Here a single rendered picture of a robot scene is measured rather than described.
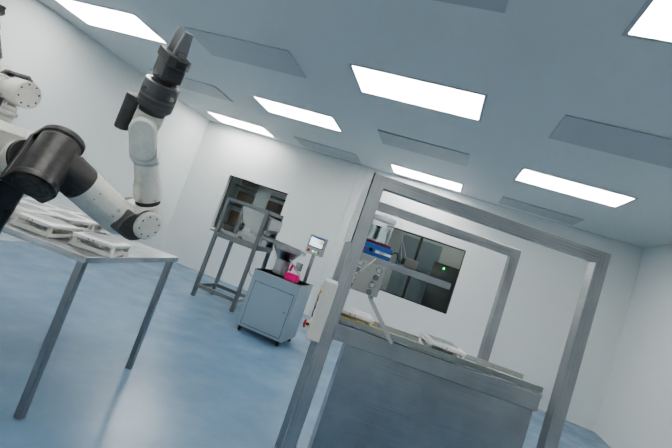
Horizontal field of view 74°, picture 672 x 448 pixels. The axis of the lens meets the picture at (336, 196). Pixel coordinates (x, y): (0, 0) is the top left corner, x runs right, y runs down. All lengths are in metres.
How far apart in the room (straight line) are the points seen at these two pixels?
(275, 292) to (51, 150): 4.54
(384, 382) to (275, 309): 2.79
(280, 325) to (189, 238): 4.20
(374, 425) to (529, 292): 5.39
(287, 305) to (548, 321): 4.41
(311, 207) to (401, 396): 5.75
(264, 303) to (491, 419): 3.20
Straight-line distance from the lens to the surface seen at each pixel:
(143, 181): 1.27
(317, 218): 8.23
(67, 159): 1.15
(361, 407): 2.96
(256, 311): 5.58
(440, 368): 2.92
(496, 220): 2.20
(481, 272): 7.91
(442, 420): 3.06
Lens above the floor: 1.35
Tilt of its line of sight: 6 degrees up
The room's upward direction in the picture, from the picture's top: 19 degrees clockwise
